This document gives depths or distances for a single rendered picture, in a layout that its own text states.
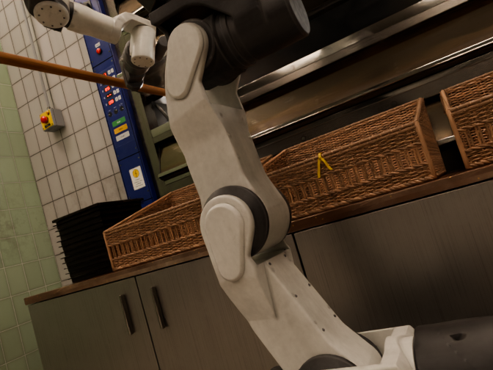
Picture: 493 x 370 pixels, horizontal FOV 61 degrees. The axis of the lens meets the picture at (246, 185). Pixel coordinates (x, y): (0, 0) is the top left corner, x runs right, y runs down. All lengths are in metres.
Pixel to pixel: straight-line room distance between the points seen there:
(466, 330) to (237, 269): 0.38
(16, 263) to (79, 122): 0.81
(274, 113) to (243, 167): 0.99
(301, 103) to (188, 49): 0.96
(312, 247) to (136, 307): 0.67
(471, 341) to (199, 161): 0.55
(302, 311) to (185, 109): 0.44
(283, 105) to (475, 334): 1.24
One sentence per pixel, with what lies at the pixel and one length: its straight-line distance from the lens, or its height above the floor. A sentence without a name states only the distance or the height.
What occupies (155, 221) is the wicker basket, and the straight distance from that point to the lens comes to 1.48.
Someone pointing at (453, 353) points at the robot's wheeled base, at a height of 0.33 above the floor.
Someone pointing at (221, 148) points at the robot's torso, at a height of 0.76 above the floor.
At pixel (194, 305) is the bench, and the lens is 1.39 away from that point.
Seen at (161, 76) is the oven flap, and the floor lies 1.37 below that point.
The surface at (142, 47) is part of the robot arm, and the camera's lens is 1.26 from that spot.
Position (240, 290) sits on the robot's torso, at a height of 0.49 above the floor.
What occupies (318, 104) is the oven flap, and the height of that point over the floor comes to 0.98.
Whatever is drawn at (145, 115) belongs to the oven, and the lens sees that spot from 2.15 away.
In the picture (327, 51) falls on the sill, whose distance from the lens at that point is 1.74.
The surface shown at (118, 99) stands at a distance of 2.23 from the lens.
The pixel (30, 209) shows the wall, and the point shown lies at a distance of 2.68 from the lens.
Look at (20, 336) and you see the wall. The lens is 2.53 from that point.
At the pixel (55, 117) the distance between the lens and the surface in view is 2.53.
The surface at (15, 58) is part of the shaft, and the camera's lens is 1.28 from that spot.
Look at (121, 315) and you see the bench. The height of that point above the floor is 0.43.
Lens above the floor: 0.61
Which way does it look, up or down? 5 degrees up
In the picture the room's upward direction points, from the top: 17 degrees counter-clockwise
